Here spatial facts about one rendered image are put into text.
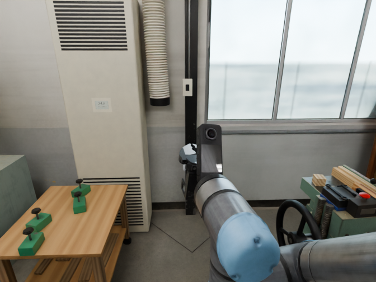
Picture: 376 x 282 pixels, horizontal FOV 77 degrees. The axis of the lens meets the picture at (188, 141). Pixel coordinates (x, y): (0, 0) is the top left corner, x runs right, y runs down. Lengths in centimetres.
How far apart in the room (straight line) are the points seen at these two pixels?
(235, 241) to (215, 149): 20
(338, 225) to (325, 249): 57
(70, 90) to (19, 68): 59
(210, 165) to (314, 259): 21
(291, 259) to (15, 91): 222
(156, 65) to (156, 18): 30
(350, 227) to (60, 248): 127
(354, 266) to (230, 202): 15
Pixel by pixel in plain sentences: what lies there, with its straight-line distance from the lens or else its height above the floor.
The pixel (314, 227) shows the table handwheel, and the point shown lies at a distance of 90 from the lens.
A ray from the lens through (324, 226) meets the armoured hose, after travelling 98.
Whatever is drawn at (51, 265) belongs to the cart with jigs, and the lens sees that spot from 192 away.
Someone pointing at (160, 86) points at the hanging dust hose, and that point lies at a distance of 177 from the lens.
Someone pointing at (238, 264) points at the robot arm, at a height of 122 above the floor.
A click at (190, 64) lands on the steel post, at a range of 186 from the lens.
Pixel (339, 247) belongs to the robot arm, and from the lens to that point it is 36.
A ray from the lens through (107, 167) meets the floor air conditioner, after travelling 192.
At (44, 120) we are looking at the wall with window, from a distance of 230.
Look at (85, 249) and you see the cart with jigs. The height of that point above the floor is 53.
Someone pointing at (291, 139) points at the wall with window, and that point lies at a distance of 230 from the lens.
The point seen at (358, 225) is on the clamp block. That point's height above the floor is 93.
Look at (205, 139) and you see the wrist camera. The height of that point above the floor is 130.
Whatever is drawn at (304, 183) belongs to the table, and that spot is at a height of 88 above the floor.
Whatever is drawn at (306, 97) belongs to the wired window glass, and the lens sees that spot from 233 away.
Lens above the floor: 145
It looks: 21 degrees down
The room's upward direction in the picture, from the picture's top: straight up
